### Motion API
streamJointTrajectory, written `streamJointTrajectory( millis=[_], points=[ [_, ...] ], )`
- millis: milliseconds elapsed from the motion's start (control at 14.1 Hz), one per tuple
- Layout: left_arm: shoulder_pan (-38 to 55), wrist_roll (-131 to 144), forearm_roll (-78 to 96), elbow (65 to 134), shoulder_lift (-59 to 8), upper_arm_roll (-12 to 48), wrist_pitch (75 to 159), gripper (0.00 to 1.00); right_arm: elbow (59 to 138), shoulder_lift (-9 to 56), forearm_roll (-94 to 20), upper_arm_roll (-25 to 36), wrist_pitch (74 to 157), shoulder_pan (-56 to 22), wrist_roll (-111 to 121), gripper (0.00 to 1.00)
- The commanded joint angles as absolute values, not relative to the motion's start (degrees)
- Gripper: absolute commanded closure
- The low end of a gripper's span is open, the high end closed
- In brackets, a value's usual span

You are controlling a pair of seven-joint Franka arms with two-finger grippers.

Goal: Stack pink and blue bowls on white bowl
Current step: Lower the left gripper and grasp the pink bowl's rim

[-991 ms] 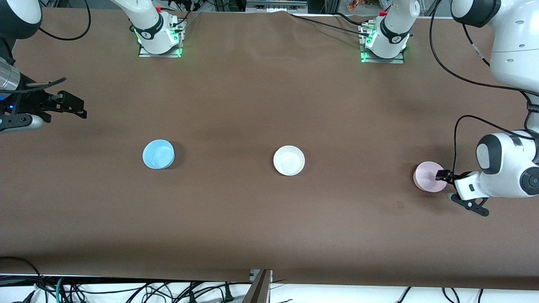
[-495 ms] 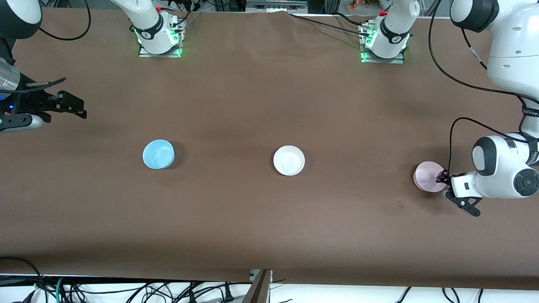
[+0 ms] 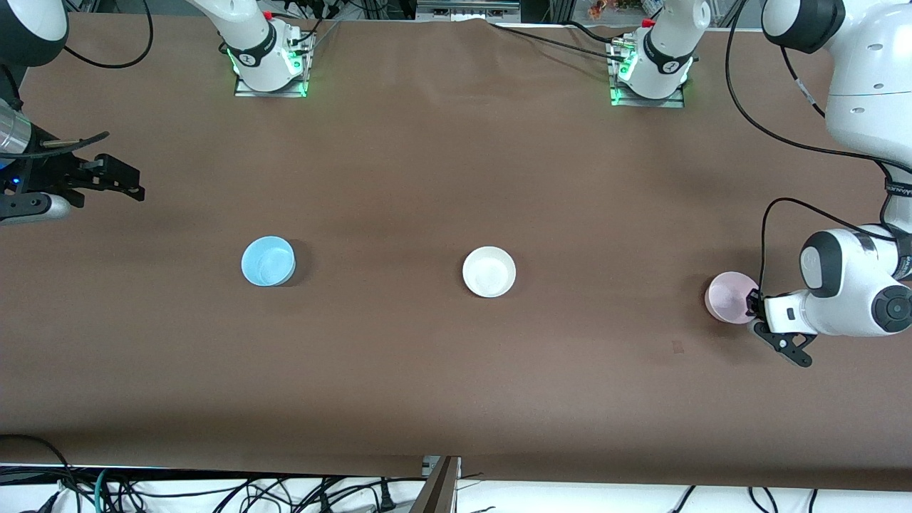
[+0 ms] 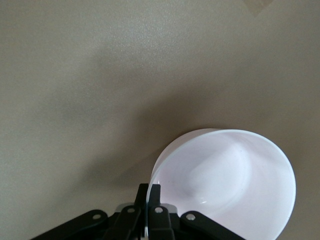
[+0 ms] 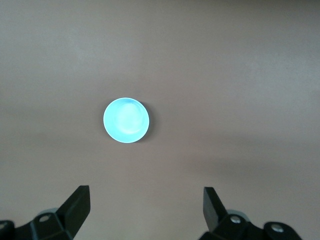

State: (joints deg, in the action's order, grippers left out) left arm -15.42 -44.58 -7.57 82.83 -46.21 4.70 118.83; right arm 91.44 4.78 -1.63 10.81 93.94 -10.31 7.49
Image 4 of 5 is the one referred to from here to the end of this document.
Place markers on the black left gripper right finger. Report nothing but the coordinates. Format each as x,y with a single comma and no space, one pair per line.
160,225

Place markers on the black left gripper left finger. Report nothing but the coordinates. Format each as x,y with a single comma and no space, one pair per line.
120,225

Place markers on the pale pink plastic bowl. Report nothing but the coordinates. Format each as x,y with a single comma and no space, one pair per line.
225,175

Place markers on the brown table cover sheet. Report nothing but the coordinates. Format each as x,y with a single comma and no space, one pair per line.
100,75

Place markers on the small brown tape patch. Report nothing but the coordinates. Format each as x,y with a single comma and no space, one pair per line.
257,6

